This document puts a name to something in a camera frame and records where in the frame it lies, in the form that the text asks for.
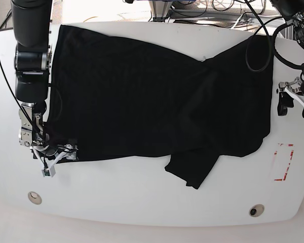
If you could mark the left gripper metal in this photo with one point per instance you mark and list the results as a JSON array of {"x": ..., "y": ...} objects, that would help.
[{"x": 285, "y": 101}]

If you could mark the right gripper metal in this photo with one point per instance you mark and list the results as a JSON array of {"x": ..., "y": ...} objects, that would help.
[{"x": 33, "y": 136}]

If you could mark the black t-shirt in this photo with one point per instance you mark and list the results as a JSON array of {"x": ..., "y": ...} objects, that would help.
[{"x": 122, "y": 97}]

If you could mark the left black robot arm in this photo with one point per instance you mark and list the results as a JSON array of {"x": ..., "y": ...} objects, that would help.
[{"x": 293, "y": 14}]

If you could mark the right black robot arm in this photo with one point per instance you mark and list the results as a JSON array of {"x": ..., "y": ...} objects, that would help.
[{"x": 31, "y": 24}]

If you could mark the left table grommet hole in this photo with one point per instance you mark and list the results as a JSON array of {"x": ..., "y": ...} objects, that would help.
[{"x": 34, "y": 198}]

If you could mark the table grommet hole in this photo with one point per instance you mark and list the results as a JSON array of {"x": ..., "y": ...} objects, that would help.
[
  {"x": 34, "y": 198},
  {"x": 256, "y": 210}
]

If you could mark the red tape rectangle marking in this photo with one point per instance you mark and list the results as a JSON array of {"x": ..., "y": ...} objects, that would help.
[{"x": 281, "y": 162}]

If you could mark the right table grommet hole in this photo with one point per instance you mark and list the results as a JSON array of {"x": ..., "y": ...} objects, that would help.
[{"x": 256, "y": 210}]

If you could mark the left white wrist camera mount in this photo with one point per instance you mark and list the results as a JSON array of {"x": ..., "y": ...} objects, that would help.
[{"x": 291, "y": 88}]

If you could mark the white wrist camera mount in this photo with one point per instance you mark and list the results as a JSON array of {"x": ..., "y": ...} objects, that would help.
[
  {"x": 291, "y": 88},
  {"x": 49, "y": 167}
]

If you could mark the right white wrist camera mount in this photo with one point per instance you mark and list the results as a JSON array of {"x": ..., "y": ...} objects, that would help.
[{"x": 49, "y": 167}]

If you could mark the aluminium frame stand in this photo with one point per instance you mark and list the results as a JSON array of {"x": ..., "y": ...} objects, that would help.
[{"x": 159, "y": 10}]

